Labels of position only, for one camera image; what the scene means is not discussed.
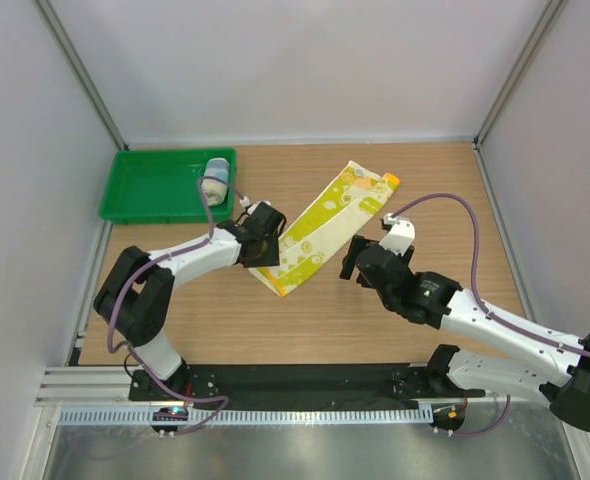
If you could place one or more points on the right aluminium frame post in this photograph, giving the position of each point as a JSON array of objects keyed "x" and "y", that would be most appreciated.
[{"x": 532, "y": 45}]

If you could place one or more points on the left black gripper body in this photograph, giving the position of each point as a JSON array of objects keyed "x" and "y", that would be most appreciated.
[{"x": 246, "y": 264}]

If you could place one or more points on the aluminium front rail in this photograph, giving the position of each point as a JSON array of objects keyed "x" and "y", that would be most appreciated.
[{"x": 85, "y": 382}]

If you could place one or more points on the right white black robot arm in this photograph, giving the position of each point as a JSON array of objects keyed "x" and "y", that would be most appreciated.
[{"x": 542, "y": 365}]

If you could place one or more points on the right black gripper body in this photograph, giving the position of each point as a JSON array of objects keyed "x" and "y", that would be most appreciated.
[{"x": 406, "y": 255}]

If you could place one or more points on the aluminium frame post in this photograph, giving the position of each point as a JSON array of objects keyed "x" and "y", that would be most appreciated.
[
  {"x": 532, "y": 45},
  {"x": 71, "y": 56}
]

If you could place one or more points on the left aluminium frame post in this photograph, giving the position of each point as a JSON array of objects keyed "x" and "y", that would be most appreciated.
[{"x": 71, "y": 56}]

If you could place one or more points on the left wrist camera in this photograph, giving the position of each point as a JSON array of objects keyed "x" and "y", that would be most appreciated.
[{"x": 250, "y": 207}]

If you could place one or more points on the green yellow patterned towel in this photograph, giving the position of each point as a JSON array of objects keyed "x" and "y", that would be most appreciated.
[{"x": 348, "y": 202}]

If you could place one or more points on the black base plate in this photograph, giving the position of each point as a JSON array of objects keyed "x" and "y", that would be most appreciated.
[{"x": 305, "y": 382}]

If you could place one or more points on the polka dot striped towel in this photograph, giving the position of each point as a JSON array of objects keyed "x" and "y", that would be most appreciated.
[{"x": 215, "y": 185}]

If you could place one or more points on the green plastic tray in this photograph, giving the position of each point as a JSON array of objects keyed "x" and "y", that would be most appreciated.
[{"x": 159, "y": 186}]

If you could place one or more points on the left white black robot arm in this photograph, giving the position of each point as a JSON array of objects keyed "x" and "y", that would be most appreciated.
[{"x": 135, "y": 296}]

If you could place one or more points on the slotted cable duct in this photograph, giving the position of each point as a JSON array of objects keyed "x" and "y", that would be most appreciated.
[{"x": 172, "y": 416}]

